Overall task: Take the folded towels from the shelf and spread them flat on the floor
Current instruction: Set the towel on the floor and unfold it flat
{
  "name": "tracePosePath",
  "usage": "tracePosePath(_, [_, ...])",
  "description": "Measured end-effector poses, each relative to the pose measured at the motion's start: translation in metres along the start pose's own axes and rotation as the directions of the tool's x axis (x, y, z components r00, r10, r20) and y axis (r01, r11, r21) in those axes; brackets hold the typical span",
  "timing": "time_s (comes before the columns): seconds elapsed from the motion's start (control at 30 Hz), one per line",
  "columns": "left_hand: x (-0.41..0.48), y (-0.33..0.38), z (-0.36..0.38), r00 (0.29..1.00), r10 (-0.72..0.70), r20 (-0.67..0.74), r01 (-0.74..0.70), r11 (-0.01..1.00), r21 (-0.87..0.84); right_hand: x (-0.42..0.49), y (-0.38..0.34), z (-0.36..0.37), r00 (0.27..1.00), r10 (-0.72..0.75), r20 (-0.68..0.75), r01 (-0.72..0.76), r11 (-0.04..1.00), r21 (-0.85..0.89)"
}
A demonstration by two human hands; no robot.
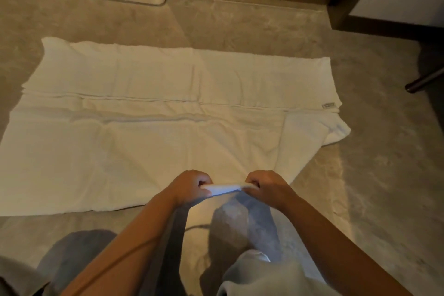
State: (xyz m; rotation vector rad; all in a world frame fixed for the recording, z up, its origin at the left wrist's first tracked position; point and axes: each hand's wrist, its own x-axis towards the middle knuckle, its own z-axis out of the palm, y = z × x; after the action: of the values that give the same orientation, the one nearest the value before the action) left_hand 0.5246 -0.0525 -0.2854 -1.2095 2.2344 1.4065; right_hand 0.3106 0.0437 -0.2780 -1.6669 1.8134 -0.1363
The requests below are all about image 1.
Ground person's left hand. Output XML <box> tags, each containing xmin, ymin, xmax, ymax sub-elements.
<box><xmin>170</xmin><ymin>170</ymin><xmax>214</xmax><ymax>208</ymax></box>

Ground person's right hand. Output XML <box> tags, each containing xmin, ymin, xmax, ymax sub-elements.
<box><xmin>244</xmin><ymin>170</ymin><xmax>296</xmax><ymax>213</ymax></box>

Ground white towel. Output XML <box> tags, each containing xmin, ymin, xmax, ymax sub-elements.
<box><xmin>0</xmin><ymin>36</ymin><xmax>352</xmax><ymax>217</ymax></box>

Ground person's right forearm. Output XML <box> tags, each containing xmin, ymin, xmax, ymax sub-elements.
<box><xmin>277</xmin><ymin>195</ymin><xmax>413</xmax><ymax>296</ymax></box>

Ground person's left forearm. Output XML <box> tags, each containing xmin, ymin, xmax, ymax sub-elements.
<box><xmin>61</xmin><ymin>195</ymin><xmax>188</xmax><ymax>296</ymax></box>

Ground metal shelf pole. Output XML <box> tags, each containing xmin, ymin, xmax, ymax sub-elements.
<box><xmin>405</xmin><ymin>66</ymin><xmax>444</xmax><ymax>94</ymax></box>

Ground brown baseboard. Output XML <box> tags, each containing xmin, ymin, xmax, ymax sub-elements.
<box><xmin>333</xmin><ymin>14</ymin><xmax>444</xmax><ymax>43</ymax></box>

